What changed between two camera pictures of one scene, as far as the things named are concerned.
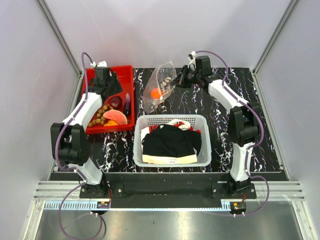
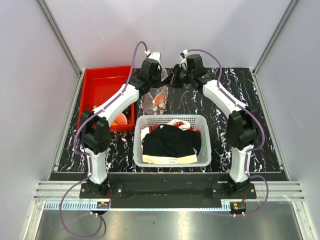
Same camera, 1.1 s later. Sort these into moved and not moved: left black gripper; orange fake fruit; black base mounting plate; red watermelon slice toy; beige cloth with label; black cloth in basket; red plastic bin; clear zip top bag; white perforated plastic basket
Moved: clear zip top bag; orange fake fruit; left black gripper
Not moved: black base mounting plate; white perforated plastic basket; beige cloth with label; red plastic bin; red watermelon slice toy; black cloth in basket
